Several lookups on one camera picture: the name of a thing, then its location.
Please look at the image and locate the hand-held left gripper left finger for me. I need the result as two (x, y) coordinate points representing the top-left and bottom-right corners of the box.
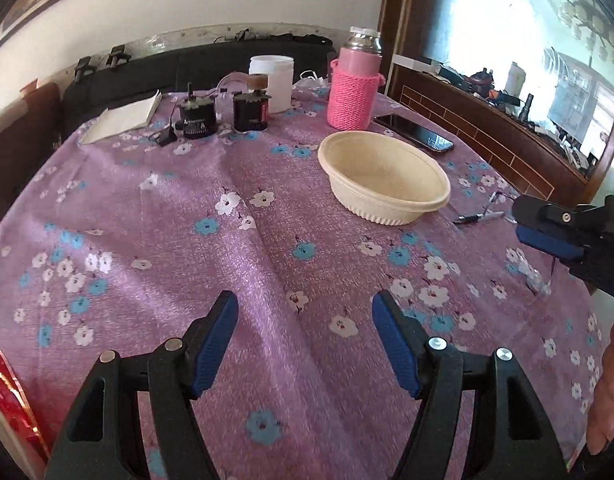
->
(44, 290), (239, 480)

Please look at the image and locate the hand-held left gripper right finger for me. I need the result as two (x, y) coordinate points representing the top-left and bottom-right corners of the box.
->
(372, 289), (570, 480)

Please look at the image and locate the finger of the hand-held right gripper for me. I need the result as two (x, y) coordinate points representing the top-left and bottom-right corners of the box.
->
(513, 194), (608, 264)
(569, 240), (614, 303)

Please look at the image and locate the beige bowl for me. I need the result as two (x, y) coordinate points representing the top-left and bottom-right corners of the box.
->
(318, 131), (452, 226)

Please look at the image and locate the person's right hand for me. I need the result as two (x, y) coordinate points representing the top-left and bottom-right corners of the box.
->
(586, 310), (614, 456)

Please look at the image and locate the black pen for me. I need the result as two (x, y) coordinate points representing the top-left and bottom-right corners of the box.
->
(452, 210), (505, 226)

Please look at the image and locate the wooden framed mirror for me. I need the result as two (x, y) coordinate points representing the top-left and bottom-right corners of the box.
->
(377, 0), (614, 201)

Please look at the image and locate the pink floral tablecloth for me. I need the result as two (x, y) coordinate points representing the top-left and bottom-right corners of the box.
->
(0, 82), (605, 480)

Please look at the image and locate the black smartphone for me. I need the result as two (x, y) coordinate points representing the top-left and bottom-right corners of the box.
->
(373, 113), (455, 153)

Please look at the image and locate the dark red pot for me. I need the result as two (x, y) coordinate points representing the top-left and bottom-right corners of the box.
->
(467, 70), (495, 92)

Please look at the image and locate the white flat box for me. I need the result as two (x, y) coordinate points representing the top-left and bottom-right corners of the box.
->
(393, 55), (440, 73)

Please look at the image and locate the black motor with cork top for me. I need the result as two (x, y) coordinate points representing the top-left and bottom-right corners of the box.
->
(232, 74), (272, 133)

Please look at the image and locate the pink thermos with knitted sleeve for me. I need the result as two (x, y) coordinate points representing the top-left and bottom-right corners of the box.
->
(327, 26), (385, 131)

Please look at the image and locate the white notebook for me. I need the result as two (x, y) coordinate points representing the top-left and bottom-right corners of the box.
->
(78, 91), (162, 146)

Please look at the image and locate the white plastic jar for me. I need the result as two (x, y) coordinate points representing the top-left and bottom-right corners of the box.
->
(249, 55), (294, 113)

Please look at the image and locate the white face mask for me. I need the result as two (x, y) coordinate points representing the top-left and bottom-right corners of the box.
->
(298, 70), (332, 90)

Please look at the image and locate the black sofa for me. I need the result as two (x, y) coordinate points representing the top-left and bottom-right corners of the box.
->
(62, 35), (338, 126)

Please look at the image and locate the brown chair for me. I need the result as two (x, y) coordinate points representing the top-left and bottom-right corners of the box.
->
(0, 80), (65, 241)

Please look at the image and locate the black motor with cable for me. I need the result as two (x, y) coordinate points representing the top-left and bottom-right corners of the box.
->
(179, 82), (218, 138)

